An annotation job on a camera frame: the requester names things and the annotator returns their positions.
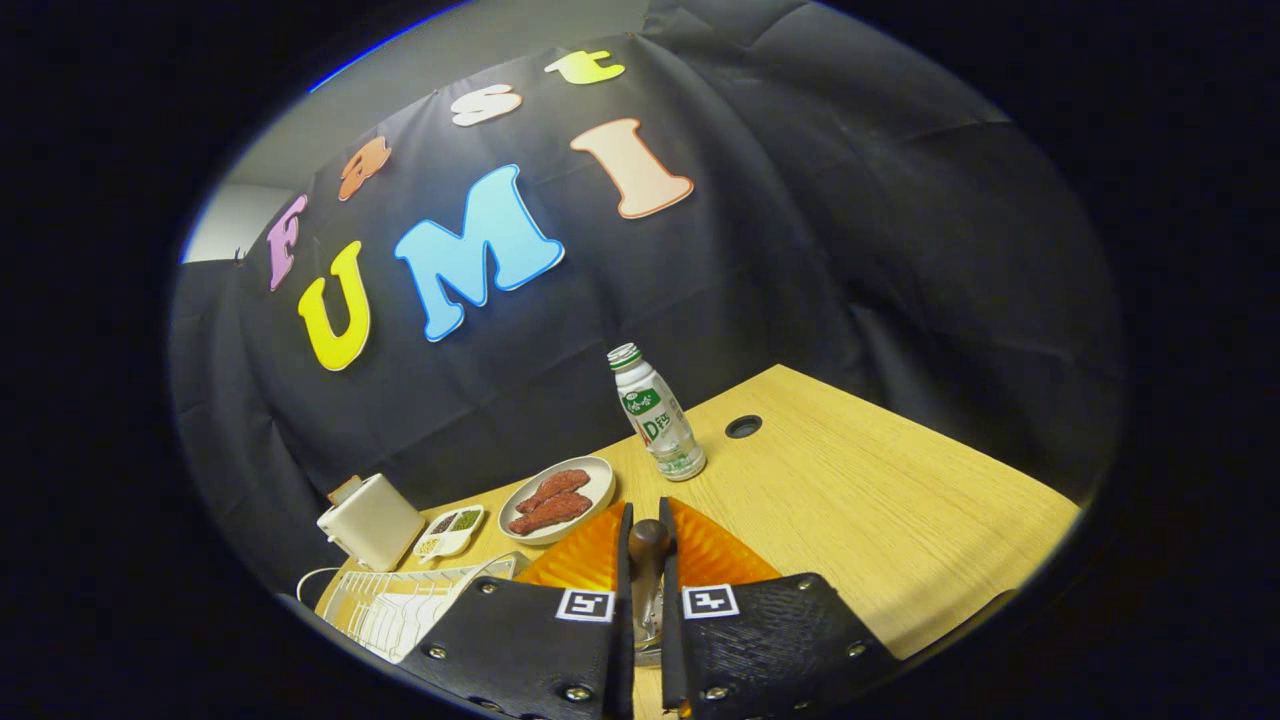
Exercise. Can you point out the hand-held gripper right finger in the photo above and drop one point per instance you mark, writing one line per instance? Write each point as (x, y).
(760, 650)

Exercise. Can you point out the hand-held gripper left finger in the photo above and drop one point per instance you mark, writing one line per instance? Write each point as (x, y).
(530, 660)

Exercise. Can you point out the small white seasoning dish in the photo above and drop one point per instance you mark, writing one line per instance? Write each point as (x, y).
(450, 530)

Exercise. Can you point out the beige plate with meat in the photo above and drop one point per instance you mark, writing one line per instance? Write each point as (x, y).
(595, 495)

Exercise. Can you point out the red meat piece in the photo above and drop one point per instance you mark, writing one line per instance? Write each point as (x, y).
(555, 487)
(552, 512)

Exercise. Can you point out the white toaster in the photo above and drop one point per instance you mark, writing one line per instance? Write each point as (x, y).
(370, 522)

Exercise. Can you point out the small orange-brown object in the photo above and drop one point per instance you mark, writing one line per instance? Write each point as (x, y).
(344, 489)

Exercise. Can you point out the white green-label drink bottle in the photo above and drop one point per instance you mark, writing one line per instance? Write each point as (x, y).
(657, 415)

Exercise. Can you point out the black backdrop cloth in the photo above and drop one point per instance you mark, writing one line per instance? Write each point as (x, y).
(750, 280)

